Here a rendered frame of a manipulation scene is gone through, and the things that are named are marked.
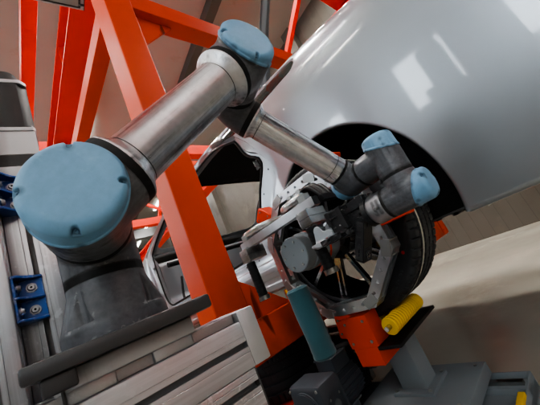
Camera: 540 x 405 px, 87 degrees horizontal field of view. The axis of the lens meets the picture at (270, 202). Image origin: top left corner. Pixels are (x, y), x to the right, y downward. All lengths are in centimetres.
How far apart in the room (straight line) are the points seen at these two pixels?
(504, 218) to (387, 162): 548
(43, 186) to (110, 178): 7
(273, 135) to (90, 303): 51
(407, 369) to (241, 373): 91
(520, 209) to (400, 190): 541
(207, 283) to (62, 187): 92
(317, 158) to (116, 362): 57
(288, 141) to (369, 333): 72
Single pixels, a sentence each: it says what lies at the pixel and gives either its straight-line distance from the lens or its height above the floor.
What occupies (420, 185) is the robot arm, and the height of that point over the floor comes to 85.
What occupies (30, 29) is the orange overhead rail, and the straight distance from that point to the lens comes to 335.
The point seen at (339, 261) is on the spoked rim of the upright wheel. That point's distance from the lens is 123.
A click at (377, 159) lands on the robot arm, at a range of 70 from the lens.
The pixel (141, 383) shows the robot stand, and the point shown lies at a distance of 48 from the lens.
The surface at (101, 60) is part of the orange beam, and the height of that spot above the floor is 262.
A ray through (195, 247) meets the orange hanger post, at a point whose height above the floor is 105.
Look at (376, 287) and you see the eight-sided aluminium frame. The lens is 105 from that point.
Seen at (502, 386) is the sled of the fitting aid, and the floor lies 17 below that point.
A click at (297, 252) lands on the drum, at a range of 101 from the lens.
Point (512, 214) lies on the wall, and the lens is 609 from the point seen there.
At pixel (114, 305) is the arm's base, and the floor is 85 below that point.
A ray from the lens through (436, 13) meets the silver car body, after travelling 123.
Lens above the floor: 79
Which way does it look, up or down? 15 degrees up
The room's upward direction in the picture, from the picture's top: 24 degrees counter-clockwise
